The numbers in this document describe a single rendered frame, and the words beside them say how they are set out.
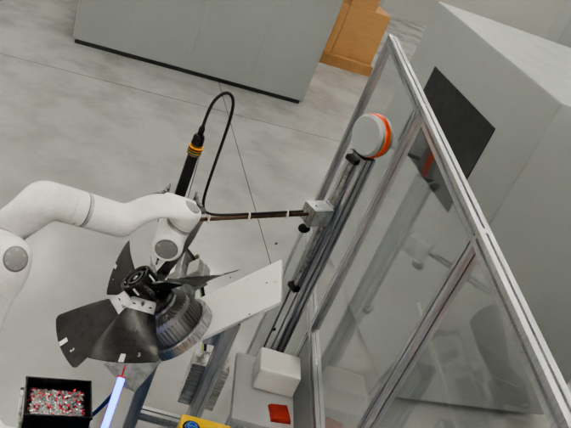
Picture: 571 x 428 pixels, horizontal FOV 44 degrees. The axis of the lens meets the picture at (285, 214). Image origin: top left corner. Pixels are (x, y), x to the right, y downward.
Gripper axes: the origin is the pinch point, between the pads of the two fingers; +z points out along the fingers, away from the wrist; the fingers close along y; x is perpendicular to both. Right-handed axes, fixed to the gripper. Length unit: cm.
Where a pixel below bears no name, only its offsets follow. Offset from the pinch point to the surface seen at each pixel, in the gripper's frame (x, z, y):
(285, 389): -76, 13, 62
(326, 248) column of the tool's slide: -26, 40, 60
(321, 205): -8, 38, 51
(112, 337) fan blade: -50, -14, -7
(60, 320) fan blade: -70, 9, -26
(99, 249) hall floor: -166, 194, -33
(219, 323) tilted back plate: -49, 6, 27
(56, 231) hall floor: -166, 199, -62
